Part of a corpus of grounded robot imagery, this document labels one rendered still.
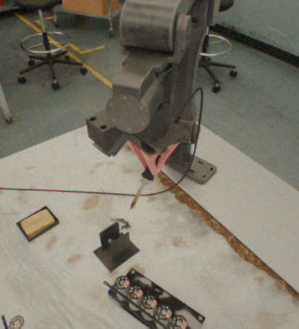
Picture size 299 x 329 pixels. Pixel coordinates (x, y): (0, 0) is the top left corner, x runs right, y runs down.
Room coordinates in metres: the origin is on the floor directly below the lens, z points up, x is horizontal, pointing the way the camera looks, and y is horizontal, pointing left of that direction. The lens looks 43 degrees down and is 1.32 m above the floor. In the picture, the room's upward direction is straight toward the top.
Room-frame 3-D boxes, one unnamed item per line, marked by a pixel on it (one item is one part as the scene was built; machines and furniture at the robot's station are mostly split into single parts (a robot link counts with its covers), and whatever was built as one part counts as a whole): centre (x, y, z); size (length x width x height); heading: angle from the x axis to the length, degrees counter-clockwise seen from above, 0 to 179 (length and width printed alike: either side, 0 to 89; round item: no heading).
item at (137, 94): (0.39, 0.00, 1.13); 0.12 x 0.09 x 0.12; 161
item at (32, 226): (0.43, 0.24, 0.76); 0.07 x 0.05 x 0.02; 133
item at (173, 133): (0.43, -0.01, 1.04); 0.10 x 0.07 x 0.07; 41
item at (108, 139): (0.39, 0.03, 1.04); 0.11 x 0.07 x 0.06; 131
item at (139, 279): (0.25, -0.01, 0.76); 0.16 x 0.07 x 0.01; 53
